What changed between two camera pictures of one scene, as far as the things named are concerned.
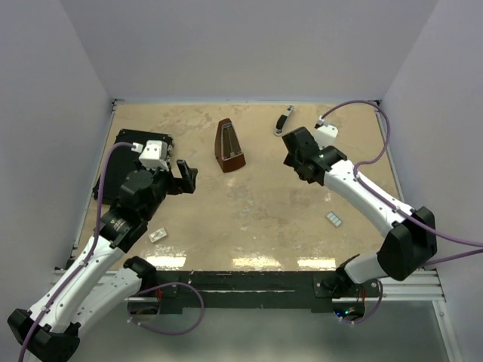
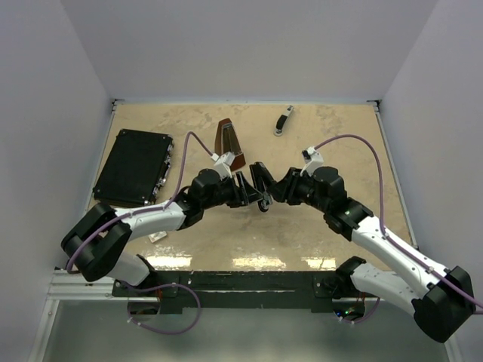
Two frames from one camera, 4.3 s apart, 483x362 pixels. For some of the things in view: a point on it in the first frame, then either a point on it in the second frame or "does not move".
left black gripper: x=179 y=185 -> x=244 y=193
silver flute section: x=281 y=121 does not move
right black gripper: x=290 y=161 -> x=279 y=191
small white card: x=158 y=234 does not move
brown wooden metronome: x=227 y=148 does not move
